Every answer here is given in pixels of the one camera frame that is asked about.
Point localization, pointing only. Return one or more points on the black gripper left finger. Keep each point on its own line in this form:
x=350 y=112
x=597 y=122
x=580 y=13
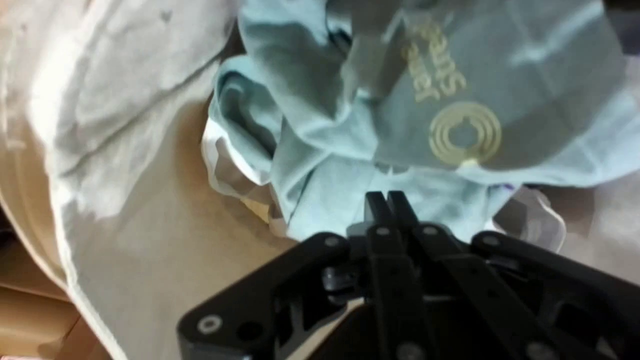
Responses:
x=397 y=295

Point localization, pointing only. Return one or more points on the white fabric laundry bag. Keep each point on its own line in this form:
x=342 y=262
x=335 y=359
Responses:
x=104 y=110

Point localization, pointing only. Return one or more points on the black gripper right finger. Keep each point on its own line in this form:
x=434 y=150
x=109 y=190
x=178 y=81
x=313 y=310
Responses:
x=477 y=305

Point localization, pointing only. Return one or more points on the light blue t-shirt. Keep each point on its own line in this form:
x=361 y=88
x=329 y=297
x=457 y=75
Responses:
x=454 y=102

